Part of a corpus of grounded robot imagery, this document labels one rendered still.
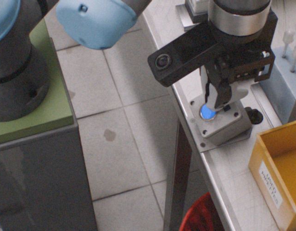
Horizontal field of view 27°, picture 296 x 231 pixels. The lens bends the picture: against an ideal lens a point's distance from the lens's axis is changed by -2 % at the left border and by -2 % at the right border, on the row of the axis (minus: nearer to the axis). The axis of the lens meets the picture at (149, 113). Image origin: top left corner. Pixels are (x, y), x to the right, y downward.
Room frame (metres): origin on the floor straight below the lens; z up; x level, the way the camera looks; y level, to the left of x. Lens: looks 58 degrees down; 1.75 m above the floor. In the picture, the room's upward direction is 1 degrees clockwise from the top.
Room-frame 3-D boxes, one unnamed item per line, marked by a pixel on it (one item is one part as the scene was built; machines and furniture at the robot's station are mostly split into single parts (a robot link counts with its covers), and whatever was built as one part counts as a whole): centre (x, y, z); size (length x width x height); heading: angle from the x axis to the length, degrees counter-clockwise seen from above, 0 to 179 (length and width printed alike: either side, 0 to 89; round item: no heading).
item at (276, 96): (0.56, -0.22, 0.92); 0.10 x 0.07 x 0.10; 21
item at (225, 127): (0.52, -0.13, 0.92); 0.13 x 0.07 x 0.08; 109
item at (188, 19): (0.75, -0.09, 0.89); 0.09 x 0.05 x 0.04; 107
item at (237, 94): (0.50, -0.12, 0.99); 0.06 x 0.03 x 0.09; 109
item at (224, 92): (0.48, -0.10, 1.04); 0.05 x 0.02 x 0.09; 19
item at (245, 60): (0.51, -0.12, 1.10); 0.09 x 0.08 x 0.12; 109
